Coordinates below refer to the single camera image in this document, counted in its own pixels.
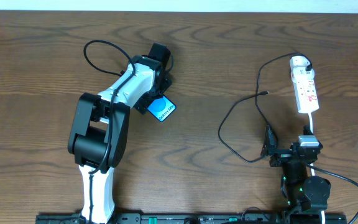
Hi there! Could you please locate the blue Galaxy smartphone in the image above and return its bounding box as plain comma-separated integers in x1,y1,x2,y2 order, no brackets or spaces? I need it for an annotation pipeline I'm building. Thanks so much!
147,95,177,122

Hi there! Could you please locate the black USB charging cable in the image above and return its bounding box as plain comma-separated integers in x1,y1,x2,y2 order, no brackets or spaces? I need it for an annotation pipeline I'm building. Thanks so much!
218,52,313,164

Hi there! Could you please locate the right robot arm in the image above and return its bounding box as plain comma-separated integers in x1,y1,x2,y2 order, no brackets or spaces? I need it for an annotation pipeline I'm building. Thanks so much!
260,125,331,223

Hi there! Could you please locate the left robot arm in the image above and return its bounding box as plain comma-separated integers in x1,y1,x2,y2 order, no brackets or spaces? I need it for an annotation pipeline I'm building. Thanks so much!
68,43,177,223

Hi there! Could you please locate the white USB charger plug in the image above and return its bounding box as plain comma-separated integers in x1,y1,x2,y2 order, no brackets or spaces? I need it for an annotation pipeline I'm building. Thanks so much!
290,56,315,83

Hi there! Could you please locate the white power strip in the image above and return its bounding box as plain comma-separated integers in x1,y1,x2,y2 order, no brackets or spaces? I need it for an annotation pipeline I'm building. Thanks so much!
293,79,319,114

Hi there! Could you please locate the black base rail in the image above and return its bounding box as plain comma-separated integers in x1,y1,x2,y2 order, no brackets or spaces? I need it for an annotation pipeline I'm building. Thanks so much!
35,212,347,224

